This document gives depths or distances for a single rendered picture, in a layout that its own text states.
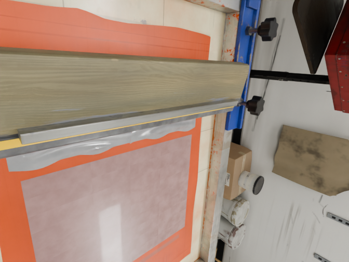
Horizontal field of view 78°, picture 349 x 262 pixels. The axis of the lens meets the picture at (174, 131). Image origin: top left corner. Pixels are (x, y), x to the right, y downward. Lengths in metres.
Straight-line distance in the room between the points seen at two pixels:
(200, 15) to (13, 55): 0.37
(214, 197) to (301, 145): 1.72
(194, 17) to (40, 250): 0.49
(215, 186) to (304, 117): 1.77
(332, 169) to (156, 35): 2.07
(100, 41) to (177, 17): 0.16
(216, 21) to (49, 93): 0.40
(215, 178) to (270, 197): 2.09
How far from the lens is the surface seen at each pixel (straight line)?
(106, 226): 0.47
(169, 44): 0.43
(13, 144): 0.25
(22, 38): 0.33
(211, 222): 0.70
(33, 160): 0.35
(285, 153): 2.38
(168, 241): 0.63
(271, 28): 0.52
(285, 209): 2.67
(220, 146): 0.58
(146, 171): 0.46
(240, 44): 0.53
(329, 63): 1.14
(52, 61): 0.22
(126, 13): 0.38
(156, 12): 0.42
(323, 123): 2.28
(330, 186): 2.38
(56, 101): 0.23
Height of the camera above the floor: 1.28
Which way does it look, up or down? 43 degrees down
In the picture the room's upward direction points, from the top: 111 degrees clockwise
